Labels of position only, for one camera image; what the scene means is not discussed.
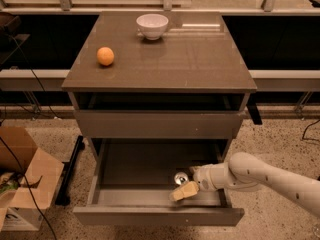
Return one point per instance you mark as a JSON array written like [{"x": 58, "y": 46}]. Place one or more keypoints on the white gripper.
[{"x": 204, "y": 178}]

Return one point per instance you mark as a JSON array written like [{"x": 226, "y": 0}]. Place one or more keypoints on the silver redbull can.
[{"x": 181, "y": 178}]

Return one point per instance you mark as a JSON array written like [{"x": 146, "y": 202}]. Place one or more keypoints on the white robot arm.
[{"x": 245, "y": 172}]

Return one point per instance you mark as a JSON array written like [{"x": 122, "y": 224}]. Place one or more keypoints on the open grey middle drawer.
[{"x": 133, "y": 180}]

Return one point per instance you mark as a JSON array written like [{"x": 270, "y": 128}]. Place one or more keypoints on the grey drawer cabinet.
[{"x": 194, "y": 68}]

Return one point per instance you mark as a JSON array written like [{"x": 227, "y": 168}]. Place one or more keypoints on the closed grey top drawer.
[{"x": 132, "y": 125}]

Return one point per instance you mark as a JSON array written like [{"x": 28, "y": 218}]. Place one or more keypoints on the black stand leg right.
[{"x": 253, "y": 110}]

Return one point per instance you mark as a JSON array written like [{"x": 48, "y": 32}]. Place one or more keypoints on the black bar on floor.
[{"x": 63, "y": 198}]

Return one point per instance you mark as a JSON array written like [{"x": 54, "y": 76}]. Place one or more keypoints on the orange fruit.
[{"x": 105, "y": 56}]

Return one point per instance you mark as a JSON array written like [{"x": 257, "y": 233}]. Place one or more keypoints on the white ceramic bowl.
[{"x": 152, "y": 26}]

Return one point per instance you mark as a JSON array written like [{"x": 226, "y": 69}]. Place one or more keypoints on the brown cardboard box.
[{"x": 31, "y": 176}]

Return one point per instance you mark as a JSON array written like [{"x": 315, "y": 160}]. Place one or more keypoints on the dark object far left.
[{"x": 9, "y": 25}]

